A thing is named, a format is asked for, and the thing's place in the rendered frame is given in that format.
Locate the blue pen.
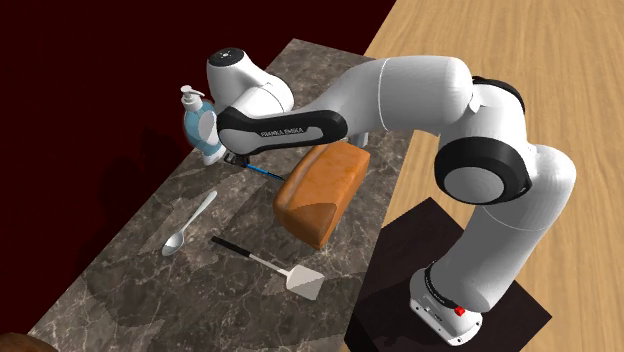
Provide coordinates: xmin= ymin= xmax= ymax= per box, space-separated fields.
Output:
xmin=245 ymin=163 xmax=287 ymax=182

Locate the blue soap dispenser bottle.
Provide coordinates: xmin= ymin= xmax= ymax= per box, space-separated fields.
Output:
xmin=180 ymin=84 xmax=222 ymax=166

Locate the brown bread loaf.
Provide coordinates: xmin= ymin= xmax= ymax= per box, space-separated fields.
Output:
xmin=272 ymin=141 xmax=372 ymax=251

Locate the silver spoon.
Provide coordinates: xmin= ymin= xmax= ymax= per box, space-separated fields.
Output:
xmin=161 ymin=189 xmax=219 ymax=258

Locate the dark robot stand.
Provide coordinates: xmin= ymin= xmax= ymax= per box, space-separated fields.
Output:
xmin=343 ymin=196 xmax=554 ymax=352

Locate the brown rounded object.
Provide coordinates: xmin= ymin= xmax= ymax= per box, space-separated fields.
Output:
xmin=0 ymin=332 xmax=61 ymax=352

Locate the black-handled white spatula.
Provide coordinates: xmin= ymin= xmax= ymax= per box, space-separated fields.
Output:
xmin=210 ymin=235 xmax=326 ymax=302

